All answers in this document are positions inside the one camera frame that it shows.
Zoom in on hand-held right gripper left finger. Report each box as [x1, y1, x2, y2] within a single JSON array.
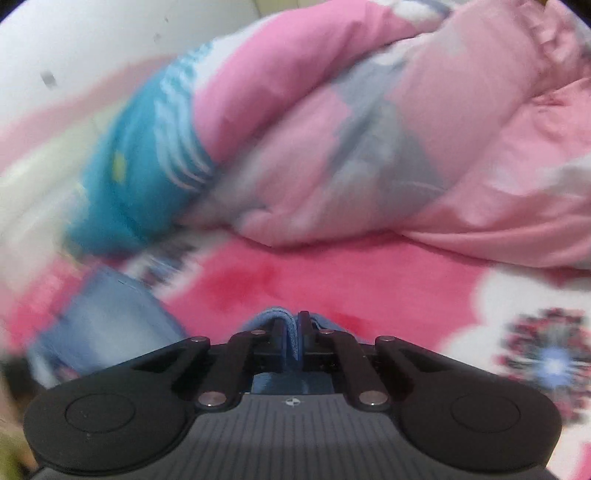
[[133, 318, 290, 412]]

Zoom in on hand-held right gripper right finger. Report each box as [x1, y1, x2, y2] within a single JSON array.
[[298, 311, 448, 412]]

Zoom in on blue jeans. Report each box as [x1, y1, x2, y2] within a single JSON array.
[[28, 268, 370, 395]]

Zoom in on pink floral blanket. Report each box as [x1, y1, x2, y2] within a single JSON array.
[[0, 231, 591, 480]]

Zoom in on pink grey teal quilt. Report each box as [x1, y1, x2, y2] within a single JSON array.
[[65, 0, 591, 271]]

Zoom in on pink white headboard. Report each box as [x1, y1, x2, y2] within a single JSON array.
[[0, 55, 185, 259]]

